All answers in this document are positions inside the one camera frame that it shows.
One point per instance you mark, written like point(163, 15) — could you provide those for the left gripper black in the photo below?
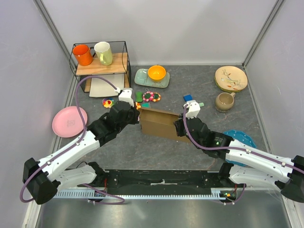
point(136, 114)

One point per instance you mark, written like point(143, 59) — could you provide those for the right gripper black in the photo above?
point(178, 124)

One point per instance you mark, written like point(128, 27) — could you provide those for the brown cardboard box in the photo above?
point(160, 123)

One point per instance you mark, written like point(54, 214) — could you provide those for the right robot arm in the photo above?
point(280, 173)

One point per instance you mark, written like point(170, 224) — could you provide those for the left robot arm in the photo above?
point(45, 177)

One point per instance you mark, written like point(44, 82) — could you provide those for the blue small box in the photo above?
point(187, 97)

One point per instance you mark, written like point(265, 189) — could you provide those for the orange yellow flower toy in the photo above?
point(138, 106)

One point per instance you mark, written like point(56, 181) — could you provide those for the teal square sponge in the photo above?
point(147, 105)

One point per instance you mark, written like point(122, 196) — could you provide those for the green bone toy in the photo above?
point(139, 96)

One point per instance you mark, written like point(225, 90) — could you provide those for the green double flower toy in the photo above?
point(151, 97)

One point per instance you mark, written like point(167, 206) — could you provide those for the rainbow flower toy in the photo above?
point(108, 102)

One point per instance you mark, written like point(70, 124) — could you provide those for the pale green tray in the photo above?
point(142, 78)

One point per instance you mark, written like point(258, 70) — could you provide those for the orange bowl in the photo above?
point(156, 73)

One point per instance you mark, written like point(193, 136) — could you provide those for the brown ceramic cup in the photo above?
point(224, 101)

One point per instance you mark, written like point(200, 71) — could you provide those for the blue polka dot plate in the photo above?
point(241, 136)

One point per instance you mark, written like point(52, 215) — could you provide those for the pink plate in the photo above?
point(67, 122)

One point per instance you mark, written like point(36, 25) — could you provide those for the pale green mug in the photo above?
point(104, 53)

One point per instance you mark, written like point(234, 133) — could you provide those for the beige floral plate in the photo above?
point(230, 79)

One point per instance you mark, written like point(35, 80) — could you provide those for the orange mug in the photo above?
point(83, 55)

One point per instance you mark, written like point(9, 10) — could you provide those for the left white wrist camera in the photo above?
point(125, 95)

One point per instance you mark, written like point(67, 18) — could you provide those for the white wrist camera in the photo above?
point(125, 95)
point(192, 109)

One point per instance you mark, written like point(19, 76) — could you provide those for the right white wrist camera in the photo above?
point(192, 109)

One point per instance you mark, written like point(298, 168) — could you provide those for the black wire wooden shelf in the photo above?
point(120, 64)

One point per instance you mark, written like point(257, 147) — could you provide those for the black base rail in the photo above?
point(159, 182)

